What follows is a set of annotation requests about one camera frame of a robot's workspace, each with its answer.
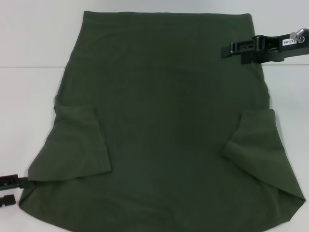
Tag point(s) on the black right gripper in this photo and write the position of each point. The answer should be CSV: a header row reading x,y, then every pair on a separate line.
x,y
275,48

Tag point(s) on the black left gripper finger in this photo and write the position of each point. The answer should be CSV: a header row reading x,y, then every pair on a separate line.
x,y
8,200
14,182

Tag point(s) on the dark green t-shirt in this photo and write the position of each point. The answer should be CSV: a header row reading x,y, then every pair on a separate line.
x,y
157,108

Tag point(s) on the metal right wrist connector plug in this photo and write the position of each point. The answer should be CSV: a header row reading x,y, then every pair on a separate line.
x,y
297,36

